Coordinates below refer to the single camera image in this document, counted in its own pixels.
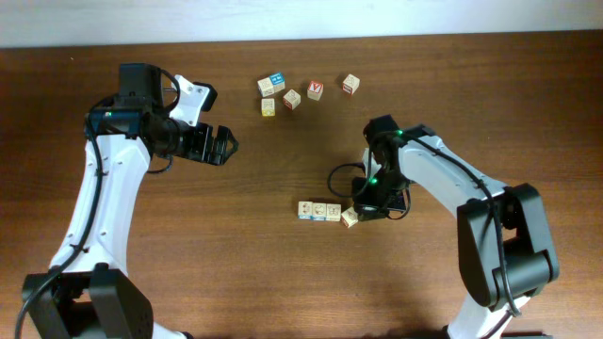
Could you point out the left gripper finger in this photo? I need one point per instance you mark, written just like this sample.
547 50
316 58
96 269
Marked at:
219 158
225 140

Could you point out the wooden block green side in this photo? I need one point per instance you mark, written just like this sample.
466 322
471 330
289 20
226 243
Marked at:
305 210

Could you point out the wooden block baseball picture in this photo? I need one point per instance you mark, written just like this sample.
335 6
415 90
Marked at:
319 211

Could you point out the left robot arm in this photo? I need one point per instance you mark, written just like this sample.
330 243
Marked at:
86 291

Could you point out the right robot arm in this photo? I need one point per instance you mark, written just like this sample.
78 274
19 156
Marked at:
505 248

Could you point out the wooden block far right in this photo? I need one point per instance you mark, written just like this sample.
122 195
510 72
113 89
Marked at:
351 84

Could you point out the wooden block red edge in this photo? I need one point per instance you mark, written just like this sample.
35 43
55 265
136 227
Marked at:
292 99

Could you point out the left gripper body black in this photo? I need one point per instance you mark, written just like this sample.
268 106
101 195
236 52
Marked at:
191 139

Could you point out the wooden block red side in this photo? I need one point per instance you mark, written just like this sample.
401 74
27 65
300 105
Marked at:
349 217

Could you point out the wooden block blue top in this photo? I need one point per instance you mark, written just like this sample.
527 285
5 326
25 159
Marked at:
278 81

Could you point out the wooden block butterfly picture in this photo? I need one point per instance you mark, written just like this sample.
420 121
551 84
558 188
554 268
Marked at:
333 212

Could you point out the wooden block red V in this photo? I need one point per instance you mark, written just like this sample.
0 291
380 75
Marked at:
315 90

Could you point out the wooden block yellow side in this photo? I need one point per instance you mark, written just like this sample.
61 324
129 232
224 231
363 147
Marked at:
268 107

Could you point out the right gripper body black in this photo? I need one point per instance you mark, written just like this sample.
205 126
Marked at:
383 192

